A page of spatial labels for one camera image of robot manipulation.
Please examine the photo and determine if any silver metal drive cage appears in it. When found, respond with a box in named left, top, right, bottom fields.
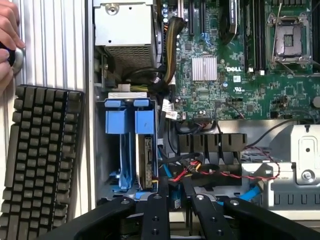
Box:
left=237, top=119, right=320, bottom=213

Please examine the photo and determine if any yellow black power wire bundle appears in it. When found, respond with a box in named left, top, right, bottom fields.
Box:
left=159, top=17, right=188, bottom=87

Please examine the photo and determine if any green Dell motherboard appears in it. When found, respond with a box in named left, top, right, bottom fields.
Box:
left=159, top=0, right=320, bottom=123

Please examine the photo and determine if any blue data wire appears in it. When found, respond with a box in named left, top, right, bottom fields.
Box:
left=216, top=186, right=262, bottom=207

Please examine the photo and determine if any empty blue disk carrier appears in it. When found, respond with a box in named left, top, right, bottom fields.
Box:
left=104, top=98, right=133, bottom=191

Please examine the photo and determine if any CPU socket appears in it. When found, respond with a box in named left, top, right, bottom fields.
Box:
left=266, top=14, right=313, bottom=69

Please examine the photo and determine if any silver power supply unit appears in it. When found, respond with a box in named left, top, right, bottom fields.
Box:
left=93, top=0, right=162, bottom=75

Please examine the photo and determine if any open black PC case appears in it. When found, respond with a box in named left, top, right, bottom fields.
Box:
left=83, top=0, right=320, bottom=240

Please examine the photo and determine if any black keyboard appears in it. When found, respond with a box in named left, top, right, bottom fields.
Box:
left=0, top=84, right=86, bottom=240

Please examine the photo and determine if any red black twisted wire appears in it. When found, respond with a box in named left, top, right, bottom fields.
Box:
left=199, top=146, right=282, bottom=181

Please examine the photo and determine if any silver chipset heatsink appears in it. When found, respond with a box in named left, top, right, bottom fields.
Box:
left=191, top=55, right=218, bottom=82

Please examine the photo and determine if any black graphics card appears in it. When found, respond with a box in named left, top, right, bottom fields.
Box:
left=219, top=0, right=239, bottom=46

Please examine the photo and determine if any grey blue disk bay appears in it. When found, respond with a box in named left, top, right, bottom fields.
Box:
left=96, top=91, right=161, bottom=201

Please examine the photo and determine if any red yellow disk power wire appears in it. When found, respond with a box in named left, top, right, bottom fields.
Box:
left=149, top=159, right=203, bottom=186

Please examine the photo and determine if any black expansion slot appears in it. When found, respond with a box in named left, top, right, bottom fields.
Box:
left=199, top=0, right=207, bottom=35
left=188, top=0, right=196, bottom=36

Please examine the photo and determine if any bare person hand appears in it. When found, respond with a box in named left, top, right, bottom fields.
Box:
left=0, top=0, right=26, bottom=98

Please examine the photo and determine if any black RAM slot bank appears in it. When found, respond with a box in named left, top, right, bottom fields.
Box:
left=311, top=0, right=320, bottom=76
left=243, top=0, right=267, bottom=74

